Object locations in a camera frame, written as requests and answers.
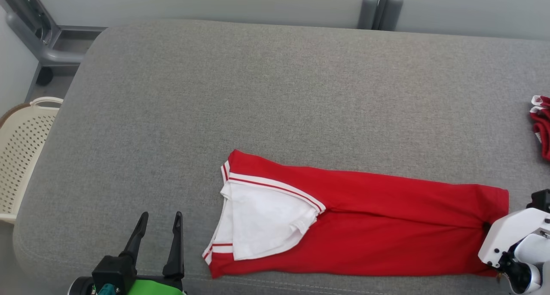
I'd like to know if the grey corner partition frame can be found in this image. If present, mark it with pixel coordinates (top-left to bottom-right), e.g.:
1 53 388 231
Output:
0 0 107 87

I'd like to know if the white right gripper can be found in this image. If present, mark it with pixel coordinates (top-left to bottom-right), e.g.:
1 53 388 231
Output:
478 207 550 270

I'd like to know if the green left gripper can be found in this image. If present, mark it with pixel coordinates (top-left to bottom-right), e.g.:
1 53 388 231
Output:
118 212 188 295

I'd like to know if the red white jersey shirt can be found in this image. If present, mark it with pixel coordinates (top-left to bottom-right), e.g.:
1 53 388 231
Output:
202 149 510 279

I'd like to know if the grey double partition post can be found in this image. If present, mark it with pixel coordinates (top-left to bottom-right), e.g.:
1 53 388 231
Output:
358 0 404 31

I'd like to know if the cream perforated laundry basket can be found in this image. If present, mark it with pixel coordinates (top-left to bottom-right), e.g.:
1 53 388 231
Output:
0 97 64 225

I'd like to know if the stack of red shirts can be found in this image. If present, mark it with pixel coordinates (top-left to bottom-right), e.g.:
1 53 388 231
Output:
529 95 550 161

